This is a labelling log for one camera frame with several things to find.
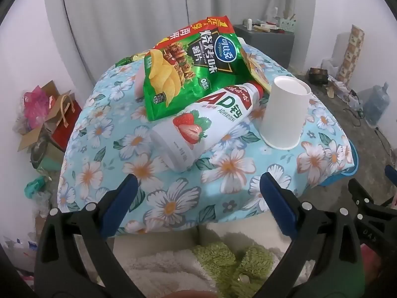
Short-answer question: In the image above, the pink plastic wrap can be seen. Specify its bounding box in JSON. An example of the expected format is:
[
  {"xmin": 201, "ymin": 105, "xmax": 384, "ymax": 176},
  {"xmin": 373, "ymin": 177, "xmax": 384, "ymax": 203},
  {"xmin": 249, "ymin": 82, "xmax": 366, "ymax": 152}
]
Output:
[{"xmin": 22, "ymin": 87, "xmax": 52, "ymax": 129}]

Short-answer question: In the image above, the white green desk organizer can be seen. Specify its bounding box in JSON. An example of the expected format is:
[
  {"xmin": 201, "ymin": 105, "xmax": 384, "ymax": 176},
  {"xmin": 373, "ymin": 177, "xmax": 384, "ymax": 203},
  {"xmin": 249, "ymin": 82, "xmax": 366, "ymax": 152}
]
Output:
[{"xmin": 278, "ymin": 13, "xmax": 297, "ymax": 34}]

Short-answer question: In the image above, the black cable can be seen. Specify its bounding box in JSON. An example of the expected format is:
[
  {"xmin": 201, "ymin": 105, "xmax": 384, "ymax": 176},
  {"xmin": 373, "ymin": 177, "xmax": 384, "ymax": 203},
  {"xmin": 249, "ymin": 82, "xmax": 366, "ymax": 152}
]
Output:
[{"xmin": 343, "ymin": 89, "xmax": 397, "ymax": 162}]

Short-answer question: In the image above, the brown cardboard box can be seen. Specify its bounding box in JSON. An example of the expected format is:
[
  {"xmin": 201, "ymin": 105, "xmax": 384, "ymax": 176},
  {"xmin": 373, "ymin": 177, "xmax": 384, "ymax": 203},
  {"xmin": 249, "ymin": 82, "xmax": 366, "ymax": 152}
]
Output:
[{"xmin": 13, "ymin": 81, "xmax": 63, "ymax": 153}]

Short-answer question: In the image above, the red gift bag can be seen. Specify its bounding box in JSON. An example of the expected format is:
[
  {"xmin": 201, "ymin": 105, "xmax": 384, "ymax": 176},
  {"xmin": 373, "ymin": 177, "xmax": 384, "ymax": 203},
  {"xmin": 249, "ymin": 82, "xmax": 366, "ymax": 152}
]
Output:
[{"xmin": 51, "ymin": 91, "xmax": 83, "ymax": 152}]

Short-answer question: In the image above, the white fluffy blanket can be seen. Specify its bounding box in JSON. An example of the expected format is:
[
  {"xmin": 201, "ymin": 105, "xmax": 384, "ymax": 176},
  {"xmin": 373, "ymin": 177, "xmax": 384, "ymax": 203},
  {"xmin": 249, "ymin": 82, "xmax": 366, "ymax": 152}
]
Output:
[{"xmin": 124, "ymin": 232, "xmax": 311, "ymax": 298}]

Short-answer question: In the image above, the white strawberry drink bottle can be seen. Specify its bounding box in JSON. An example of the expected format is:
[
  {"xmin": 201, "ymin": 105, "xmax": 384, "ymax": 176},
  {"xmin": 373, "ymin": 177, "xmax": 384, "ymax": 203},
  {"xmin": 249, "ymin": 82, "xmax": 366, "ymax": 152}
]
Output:
[{"xmin": 150, "ymin": 81, "xmax": 264, "ymax": 173}]

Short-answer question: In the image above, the dark brown box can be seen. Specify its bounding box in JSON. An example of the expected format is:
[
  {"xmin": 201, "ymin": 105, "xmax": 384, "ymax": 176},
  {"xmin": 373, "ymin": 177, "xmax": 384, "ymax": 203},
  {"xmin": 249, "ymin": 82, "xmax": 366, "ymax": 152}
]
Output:
[{"xmin": 308, "ymin": 68, "xmax": 329, "ymax": 85}]

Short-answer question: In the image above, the white plastic bag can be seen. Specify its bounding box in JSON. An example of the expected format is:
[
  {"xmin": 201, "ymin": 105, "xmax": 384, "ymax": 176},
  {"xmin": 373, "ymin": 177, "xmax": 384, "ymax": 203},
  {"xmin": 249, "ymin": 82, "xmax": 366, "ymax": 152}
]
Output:
[{"xmin": 321, "ymin": 56, "xmax": 342, "ymax": 79}]

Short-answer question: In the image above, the green crumpled cloth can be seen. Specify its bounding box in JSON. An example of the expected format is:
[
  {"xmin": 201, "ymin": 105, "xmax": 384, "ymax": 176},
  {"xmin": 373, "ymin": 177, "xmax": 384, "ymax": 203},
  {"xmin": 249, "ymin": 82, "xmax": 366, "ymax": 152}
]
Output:
[{"xmin": 25, "ymin": 176, "xmax": 48, "ymax": 200}]

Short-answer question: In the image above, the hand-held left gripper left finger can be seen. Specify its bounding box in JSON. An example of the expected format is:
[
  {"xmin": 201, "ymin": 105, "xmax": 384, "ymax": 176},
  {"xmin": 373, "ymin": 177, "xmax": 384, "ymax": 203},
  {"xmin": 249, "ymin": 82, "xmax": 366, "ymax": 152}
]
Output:
[{"xmin": 34, "ymin": 174, "xmax": 138, "ymax": 298}]

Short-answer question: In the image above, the blue water jug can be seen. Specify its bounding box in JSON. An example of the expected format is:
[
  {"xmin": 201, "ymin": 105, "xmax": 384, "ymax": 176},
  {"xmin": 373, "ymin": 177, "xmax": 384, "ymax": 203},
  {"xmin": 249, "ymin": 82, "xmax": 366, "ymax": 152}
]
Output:
[{"xmin": 363, "ymin": 82, "xmax": 391, "ymax": 126}]

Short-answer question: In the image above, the grey cabinet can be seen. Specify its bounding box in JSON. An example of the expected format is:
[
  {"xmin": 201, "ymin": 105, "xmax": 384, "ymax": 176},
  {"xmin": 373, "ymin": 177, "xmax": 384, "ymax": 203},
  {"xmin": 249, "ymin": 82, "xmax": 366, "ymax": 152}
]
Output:
[{"xmin": 232, "ymin": 24, "xmax": 295, "ymax": 69}]

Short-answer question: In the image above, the white curtain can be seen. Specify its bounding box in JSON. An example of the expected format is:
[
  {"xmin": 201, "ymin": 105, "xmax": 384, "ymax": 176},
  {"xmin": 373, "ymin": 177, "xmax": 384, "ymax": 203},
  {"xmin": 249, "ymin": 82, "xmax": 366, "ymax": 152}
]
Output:
[{"xmin": 42, "ymin": 0, "xmax": 317, "ymax": 87}]

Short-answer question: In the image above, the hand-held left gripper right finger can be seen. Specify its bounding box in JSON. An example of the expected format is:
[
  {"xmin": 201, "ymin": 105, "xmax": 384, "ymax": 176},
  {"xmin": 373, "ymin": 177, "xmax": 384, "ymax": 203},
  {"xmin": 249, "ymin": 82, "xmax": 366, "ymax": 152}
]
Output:
[{"xmin": 260, "ymin": 172, "xmax": 365, "ymax": 298}]

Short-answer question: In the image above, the floral tablecloth table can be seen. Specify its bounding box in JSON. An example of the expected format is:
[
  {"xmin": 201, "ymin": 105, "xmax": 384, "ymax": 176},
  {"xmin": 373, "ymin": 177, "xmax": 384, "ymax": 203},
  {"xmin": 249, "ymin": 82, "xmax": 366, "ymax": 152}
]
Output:
[{"xmin": 57, "ymin": 45, "xmax": 357, "ymax": 235}]

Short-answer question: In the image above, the green yellow snack packet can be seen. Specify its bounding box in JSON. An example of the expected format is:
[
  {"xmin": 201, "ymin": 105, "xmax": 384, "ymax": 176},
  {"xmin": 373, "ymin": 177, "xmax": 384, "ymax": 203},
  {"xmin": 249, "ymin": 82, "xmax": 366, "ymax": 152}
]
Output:
[{"xmin": 116, "ymin": 54, "xmax": 146, "ymax": 68}]

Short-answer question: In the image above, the green potato chips bag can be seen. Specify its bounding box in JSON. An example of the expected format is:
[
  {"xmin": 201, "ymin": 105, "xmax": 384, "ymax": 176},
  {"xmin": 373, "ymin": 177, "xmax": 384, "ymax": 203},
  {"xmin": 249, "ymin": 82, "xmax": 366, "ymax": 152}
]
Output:
[{"xmin": 143, "ymin": 15, "xmax": 272, "ymax": 121}]

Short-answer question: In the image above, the checkered patterned paper roll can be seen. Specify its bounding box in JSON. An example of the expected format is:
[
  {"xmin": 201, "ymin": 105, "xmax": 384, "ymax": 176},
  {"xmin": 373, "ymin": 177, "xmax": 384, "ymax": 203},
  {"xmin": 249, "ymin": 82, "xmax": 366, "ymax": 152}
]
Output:
[{"xmin": 336, "ymin": 24, "xmax": 365, "ymax": 86}]

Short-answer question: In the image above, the green fluffy slipper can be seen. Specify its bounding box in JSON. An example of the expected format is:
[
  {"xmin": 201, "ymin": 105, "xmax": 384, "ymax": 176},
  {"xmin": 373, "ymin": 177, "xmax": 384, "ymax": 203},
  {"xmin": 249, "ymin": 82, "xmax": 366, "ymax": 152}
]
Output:
[
  {"xmin": 191, "ymin": 241, "xmax": 240, "ymax": 290},
  {"xmin": 230, "ymin": 245, "xmax": 277, "ymax": 298}
]

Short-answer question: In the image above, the pink printed blanket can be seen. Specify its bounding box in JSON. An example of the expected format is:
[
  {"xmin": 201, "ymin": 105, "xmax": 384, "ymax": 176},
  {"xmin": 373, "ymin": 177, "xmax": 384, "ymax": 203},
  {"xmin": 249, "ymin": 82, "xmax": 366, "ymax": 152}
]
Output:
[{"xmin": 360, "ymin": 245, "xmax": 397, "ymax": 298}]

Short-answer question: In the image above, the white paper cup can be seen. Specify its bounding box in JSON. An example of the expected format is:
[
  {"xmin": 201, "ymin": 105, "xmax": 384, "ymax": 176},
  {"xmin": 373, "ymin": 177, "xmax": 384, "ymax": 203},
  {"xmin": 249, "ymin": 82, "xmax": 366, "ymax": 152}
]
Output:
[{"xmin": 259, "ymin": 75, "xmax": 312, "ymax": 150}]

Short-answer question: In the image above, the teal box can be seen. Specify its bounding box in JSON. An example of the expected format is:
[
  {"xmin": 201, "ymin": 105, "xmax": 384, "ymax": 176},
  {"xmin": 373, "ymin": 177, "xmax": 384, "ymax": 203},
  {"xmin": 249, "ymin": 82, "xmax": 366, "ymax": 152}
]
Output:
[{"xmin": 36, "ymin": 147, "xmax": 65, "ymax": 172}]

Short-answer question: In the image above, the pale pink paper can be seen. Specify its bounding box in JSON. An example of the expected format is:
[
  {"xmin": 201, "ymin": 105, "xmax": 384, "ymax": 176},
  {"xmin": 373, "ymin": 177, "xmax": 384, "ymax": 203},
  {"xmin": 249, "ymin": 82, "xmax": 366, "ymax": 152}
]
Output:
[{"xmin": 135, "ymin": 64, "xmax": 147, "ymax": 101}]

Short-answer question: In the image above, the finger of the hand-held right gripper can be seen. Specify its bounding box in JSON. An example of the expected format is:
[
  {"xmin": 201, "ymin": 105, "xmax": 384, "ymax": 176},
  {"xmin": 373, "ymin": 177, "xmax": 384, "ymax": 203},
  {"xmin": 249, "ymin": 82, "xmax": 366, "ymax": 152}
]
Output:
[
  {"xmin": 348, "ymin": 178, "xmax": 391, "ymax": 221},
  {"xmin": 385, "ymin": 165, "xmax": 397, "ymax": 190}
]

